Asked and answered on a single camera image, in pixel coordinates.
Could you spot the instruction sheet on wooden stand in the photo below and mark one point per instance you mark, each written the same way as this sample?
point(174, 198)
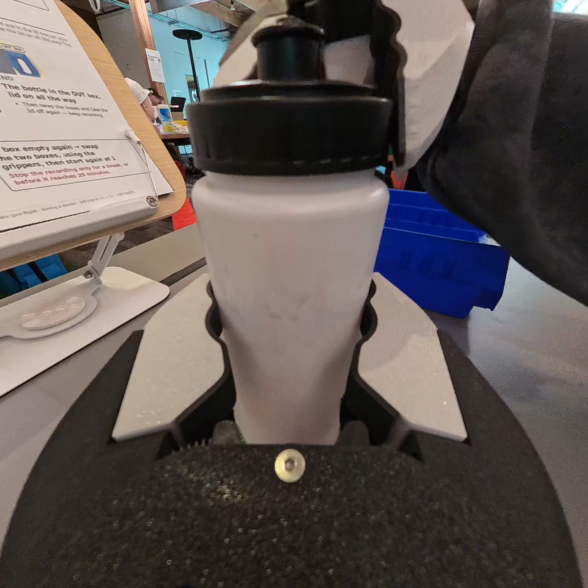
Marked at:
point(128, 294)

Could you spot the black floor lamp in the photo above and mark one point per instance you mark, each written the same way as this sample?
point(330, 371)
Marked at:
point(190, 59)

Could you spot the blue plastic bin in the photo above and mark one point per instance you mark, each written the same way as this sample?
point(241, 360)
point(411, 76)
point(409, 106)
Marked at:
point(436, 266)

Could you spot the printed instruction sheet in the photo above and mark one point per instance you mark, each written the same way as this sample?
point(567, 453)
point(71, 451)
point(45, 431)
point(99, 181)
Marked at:
point(55, 115)

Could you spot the blue bag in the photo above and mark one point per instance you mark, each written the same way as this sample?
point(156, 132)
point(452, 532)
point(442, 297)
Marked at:
point(32, 275)

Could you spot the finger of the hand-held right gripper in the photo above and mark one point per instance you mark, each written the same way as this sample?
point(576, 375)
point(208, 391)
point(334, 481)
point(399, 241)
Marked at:
point(432, 69)
point(239, 50)

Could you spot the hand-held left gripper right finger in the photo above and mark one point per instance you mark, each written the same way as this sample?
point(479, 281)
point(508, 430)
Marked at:
point(409, 372)

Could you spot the white plastic bottle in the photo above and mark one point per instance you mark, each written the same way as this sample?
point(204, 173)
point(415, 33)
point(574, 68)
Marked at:
point(289, 275)

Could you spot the person's right forearm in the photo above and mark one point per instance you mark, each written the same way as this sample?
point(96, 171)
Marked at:
point(514, 138)

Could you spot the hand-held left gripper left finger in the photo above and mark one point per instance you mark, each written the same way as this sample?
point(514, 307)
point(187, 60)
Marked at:
point(174, 372)

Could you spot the black bottle lid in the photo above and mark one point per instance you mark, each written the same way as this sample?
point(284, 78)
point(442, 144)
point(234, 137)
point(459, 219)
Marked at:
point(289, 133)

